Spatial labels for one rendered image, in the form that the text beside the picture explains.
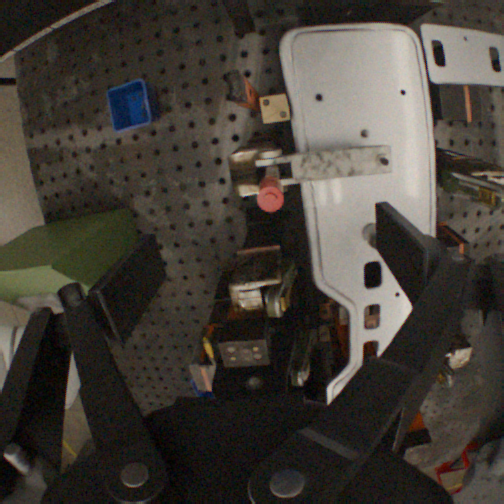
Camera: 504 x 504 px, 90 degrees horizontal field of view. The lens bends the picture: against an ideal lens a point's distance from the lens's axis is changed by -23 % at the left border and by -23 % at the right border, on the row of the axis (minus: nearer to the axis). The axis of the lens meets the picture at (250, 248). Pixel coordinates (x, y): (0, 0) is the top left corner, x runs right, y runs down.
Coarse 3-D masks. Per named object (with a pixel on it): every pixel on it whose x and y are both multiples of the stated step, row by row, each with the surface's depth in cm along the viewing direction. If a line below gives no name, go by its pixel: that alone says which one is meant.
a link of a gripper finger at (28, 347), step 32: (32, 320) 11; (32, 352) 9; (64, 352) 12; (32, 384) 8; (64, 384) 11; (0, 416) 6; (32, 416) 7; (0, 448) 5; (32, 448) 6; (0, 480) 4
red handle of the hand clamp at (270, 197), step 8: (272, 168) 38; (272, 176) 31; (264, 184) 28; (272, 184) 28; (280, 184) 30; (264, 192) 27; (272, 192) 27; (280, 192) 27; (264, 200) 27; (272, 200) 27; (280, 200) 27; (264, 208) 28; (272, 208) 28
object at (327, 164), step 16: (384, 144) 38; (256, 160) 39; (272, 160) 39; (288, 160) 39; (304, 160) 39; (320, 160) 38; (336, 160) 38; (352, 160) 38; (368, 160) 38; (384, 160) 36; (288, 176) 41; (304, 176) 39; (320, 176) 39; (336, 176) 39; (352, 176) 39
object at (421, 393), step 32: (448, 256) 10; (448, 288) 9; (416, 320) 8; (448, 320) 8; (384, 352) 7; (416, 352) 7; (352, 384) 6; (384, 384) 6; (416, 384) 6; (320, 416) 5; (352, 416) 5; (384, 416) 5; (288, 448) 5; (320, 448) 4; (352, 448) 4; (256, 480) 4; (288, 480) 4; (320, 480) 4
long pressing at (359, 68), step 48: (288, 48) 39; (336, 48) 39; (384, 48) 38; (288, 96) 42; (336, 96) 42; (384, 96) 41; (336, 144) 44; (432, 144) 43; (336, 192) 47; (384, 192) 46; (432, 192) 46; (336, 240) 50; (336, 288) 53; (384, 288) 53; (384, 336) 57; (336, 384) 62
